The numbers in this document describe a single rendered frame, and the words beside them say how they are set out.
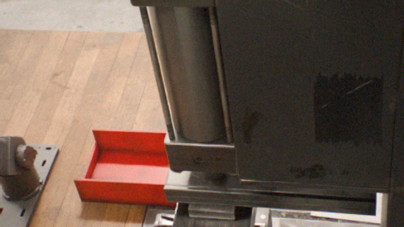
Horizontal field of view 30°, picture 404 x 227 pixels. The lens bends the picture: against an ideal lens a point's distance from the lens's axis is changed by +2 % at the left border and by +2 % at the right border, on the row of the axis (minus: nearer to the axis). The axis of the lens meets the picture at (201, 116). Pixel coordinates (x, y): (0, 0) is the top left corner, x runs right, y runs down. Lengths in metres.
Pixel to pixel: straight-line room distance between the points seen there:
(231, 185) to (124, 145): 0.47
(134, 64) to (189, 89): 0.76
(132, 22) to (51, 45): 1.50
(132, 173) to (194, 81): 0.57
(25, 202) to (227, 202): 0.50
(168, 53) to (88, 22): 2.43
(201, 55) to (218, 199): 0.24
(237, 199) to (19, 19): 2.47
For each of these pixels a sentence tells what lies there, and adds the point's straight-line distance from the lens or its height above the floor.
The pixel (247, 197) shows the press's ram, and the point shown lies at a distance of 0.94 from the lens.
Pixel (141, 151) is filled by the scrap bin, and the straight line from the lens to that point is 1.38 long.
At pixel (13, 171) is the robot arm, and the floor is 1.02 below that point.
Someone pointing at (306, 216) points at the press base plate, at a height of 0.90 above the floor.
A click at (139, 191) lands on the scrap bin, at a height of 0.94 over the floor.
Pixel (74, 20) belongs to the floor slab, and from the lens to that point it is 3.24.
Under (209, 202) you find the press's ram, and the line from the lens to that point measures 0.96.
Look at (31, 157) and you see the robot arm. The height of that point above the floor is 1.00.
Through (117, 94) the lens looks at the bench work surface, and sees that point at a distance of 1.51.
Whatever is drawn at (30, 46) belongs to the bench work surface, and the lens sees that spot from 1.68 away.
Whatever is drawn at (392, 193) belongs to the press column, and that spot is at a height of 1.23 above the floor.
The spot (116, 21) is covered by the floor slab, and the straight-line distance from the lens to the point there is 3.18.
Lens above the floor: 1.92
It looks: 45 degrees down
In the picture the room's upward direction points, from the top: 10 degrees counter-clockwise
